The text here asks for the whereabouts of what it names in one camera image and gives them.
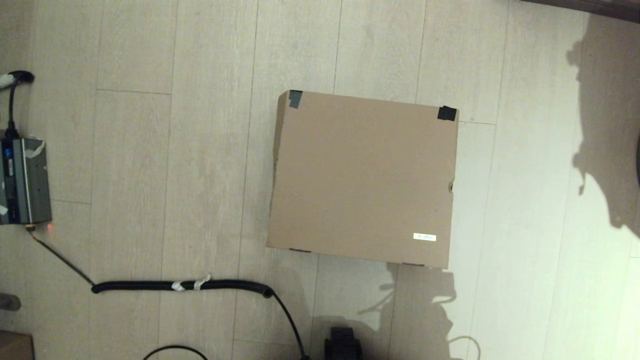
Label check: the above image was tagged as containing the black cable loop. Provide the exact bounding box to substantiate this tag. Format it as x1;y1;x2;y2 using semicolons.
142;344;209;360

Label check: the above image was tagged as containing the brown cardboard shoe box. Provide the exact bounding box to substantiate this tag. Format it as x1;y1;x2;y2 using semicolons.
266;90;459;270

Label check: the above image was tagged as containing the black plug cable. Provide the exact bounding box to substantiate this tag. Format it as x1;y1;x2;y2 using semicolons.
4;70;35;140

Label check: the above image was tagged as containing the small brown cardboard carton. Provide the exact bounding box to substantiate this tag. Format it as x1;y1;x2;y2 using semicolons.
0;330;35;360

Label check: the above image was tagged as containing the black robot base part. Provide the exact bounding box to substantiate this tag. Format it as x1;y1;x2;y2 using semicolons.
324;327;362;360

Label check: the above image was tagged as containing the grey power adapter box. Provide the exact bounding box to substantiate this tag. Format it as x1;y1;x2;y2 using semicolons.
0;136;53;227

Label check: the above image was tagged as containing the black cable with spiral wrap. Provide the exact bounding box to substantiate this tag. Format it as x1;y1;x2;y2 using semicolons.
26;224;311;360

